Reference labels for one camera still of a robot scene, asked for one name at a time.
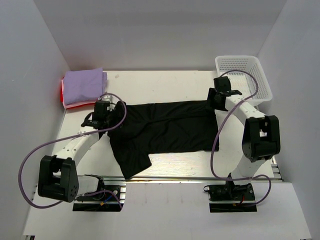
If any black t-shirt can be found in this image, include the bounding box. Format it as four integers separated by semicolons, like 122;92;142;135
107;100;219;179

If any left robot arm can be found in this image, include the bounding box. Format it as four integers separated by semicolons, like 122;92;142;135
37;100;112;203

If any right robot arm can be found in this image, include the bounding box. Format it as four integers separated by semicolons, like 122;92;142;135
207;76;281;200

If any white plastic basket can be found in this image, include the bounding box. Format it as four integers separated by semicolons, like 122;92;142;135
215;55;273;106

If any folded lavender t-shirt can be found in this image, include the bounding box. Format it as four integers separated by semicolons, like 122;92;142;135
62;67;107;105

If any folded pink t-shirt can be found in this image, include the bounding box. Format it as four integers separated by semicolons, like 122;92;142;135
61;77;97;110

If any folded red t-shirt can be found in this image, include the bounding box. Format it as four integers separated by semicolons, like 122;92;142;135
60;78;64;103

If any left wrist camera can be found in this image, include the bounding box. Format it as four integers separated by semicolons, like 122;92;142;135
100;93;114;104

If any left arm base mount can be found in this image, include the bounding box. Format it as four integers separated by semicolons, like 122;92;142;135
72;175;126;213

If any aluminium table rail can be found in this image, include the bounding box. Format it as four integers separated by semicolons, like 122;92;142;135
77;175;285;183

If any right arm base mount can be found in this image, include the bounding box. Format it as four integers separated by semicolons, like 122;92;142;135
203;181;257;213

